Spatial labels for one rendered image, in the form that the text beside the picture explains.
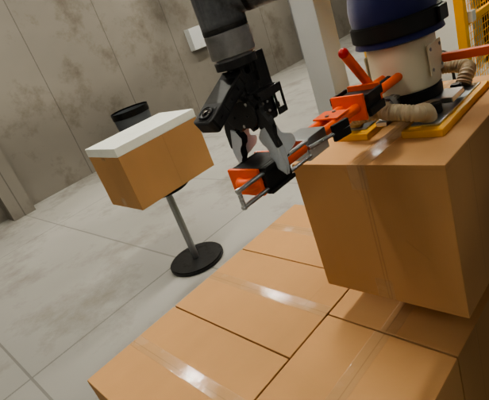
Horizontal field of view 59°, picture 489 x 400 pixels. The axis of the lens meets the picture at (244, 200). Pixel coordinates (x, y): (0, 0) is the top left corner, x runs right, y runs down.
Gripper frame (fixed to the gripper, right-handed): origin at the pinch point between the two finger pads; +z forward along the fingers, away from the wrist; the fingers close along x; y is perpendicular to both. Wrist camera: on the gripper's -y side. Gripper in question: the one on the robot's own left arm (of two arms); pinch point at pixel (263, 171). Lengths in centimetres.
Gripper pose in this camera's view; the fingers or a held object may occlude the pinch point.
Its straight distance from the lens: 77.3
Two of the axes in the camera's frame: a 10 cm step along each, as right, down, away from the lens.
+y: 6.4, -5.0, 5.8
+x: -7.0, -0.7, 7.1
